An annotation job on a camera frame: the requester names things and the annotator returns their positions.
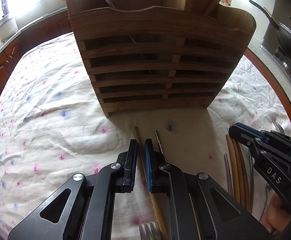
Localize light wooden chopstick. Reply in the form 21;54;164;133
133;126;168;239

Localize wooden utensil holder caddy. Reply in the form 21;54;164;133
66;0;256;115

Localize dark metal chopstick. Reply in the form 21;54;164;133
155;130;167;166

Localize person right hand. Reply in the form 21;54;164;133
260;193;291;239

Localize metal chopsticks on cloth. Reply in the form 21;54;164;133
224;154;234;197

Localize wooden chopstick bundle on cloth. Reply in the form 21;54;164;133
226;134;252;213

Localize silver fork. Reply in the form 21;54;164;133
139;221;163;240

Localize white floral tablecloth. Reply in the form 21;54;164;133
0;34;291;238

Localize dark lower cabinets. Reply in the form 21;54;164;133
0;9;72;95

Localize large white cooker pot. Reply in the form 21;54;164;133
0;14;18;42

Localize black wok with handle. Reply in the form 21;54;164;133
249;0;291;61

